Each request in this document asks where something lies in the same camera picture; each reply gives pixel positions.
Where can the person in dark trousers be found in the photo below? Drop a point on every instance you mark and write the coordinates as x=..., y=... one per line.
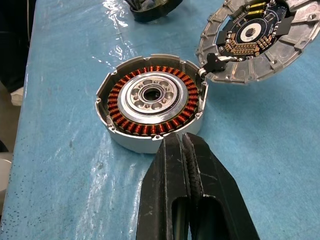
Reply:
x=15, y=45

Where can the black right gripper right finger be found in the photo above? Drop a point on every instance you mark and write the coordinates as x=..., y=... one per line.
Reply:
x=220, y=200

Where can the silver motor cover circuit board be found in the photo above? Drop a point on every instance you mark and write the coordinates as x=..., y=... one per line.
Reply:
x=252, y=35

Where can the white rounded object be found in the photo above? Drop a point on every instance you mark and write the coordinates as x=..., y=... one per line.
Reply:
x=4, y=175

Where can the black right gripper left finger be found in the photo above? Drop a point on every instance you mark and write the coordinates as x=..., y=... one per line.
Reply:
x=165, y=187

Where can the silver motor housing copper windings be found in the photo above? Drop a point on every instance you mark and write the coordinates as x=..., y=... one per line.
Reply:
x=152, y=95

